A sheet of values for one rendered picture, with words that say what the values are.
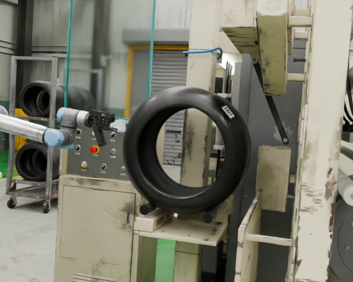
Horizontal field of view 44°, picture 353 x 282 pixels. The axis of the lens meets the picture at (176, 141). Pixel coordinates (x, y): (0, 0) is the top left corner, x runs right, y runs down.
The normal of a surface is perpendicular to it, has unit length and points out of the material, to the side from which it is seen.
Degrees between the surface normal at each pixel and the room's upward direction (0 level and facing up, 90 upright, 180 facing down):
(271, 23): 162
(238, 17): 90
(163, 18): 90
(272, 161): 90
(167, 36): 90
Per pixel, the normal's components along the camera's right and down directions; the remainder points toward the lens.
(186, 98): -0.23, -0.15
